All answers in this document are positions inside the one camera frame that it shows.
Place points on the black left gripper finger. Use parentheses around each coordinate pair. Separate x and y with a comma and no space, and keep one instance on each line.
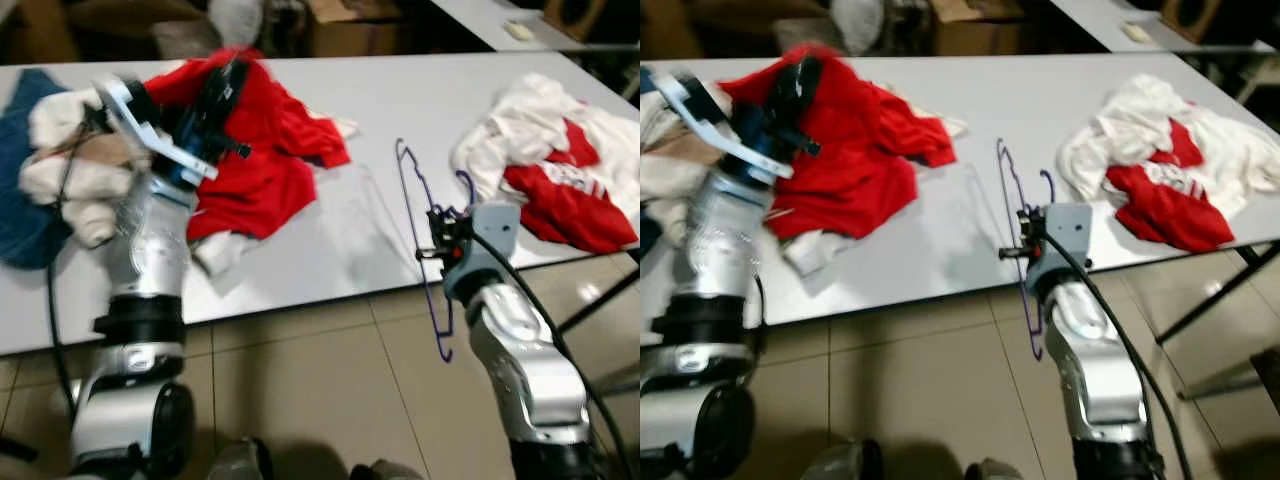
(800,78)
(230,78)

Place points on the purple plastic clothes hanger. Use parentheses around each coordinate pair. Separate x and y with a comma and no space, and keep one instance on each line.
(438,320)
(1028,310)

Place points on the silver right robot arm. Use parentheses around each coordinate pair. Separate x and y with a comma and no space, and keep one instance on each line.
(530,380)
(1100,380)

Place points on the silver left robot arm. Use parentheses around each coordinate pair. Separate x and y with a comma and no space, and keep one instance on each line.
(150,240)
(725,230)

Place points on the white plastic bag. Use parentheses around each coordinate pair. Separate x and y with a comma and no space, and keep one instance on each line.
(860,22)
(237,18)

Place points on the beige white garment pile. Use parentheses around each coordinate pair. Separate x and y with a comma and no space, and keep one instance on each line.
(665,180)
(70,180)

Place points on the white and red shirt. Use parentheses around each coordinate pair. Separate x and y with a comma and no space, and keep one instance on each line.
(520,130)
(1130,130)

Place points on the brown cardboard box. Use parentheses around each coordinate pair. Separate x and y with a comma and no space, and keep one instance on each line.
(975,35)
(350,35)

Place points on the blue garment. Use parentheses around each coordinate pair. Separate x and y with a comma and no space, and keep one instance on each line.
(644,80)
(25,220)

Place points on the small beige object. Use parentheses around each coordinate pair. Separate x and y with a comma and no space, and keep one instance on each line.
(520,31)
(1136,33)

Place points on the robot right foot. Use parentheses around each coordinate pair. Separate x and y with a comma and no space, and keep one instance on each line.
(385,470)
(992,470)

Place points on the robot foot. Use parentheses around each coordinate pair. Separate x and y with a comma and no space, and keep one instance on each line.
(992,470)
(385,470)
(845,462)
(240,460)

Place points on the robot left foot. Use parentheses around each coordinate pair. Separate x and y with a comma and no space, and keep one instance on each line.
(845,462)
(240,460)

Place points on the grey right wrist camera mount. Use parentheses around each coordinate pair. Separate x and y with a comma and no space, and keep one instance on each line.
(495,225)
(1070,225)

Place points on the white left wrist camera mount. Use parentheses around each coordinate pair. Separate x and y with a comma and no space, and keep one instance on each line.
(715,125)
(140,120)

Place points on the black table leg frame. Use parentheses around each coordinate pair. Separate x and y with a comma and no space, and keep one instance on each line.
(1210,295)
(600,300)

